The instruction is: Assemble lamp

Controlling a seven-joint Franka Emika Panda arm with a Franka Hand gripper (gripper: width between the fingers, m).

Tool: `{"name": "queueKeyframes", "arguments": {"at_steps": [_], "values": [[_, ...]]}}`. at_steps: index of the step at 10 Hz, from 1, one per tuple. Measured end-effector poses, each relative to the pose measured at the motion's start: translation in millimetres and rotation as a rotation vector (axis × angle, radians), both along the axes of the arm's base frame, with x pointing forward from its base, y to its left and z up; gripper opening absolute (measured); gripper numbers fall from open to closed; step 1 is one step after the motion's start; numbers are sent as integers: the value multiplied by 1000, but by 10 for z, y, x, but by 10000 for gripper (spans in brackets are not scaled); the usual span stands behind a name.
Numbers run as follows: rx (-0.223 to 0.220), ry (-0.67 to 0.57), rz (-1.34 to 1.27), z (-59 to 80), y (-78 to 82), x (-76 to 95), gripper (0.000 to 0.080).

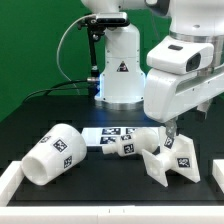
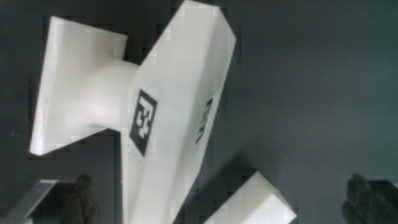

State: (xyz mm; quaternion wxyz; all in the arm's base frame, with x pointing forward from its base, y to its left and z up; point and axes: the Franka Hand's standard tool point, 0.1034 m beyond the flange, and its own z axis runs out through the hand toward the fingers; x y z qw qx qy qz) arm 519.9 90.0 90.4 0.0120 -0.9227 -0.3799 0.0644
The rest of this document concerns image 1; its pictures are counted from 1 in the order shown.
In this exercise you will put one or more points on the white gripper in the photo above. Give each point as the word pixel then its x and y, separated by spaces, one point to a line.
pixel 168 95

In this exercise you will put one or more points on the black camera on stand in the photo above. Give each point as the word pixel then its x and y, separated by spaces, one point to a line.
pixel 96 26

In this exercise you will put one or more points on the white lamp base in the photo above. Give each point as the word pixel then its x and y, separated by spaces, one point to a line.
pixel 176 154

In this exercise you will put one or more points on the white marker sheet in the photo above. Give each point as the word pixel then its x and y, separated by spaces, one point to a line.
pixel 98 136

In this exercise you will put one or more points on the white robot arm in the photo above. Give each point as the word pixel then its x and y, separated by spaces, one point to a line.
pixel 198 21

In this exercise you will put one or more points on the white lamp shade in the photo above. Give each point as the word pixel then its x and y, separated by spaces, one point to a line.
pixel 59 149

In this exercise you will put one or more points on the white lamp bulb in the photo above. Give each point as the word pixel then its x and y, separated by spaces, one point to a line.
pixel 130 144

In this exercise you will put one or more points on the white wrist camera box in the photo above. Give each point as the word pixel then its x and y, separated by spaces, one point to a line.
pixel 180 57

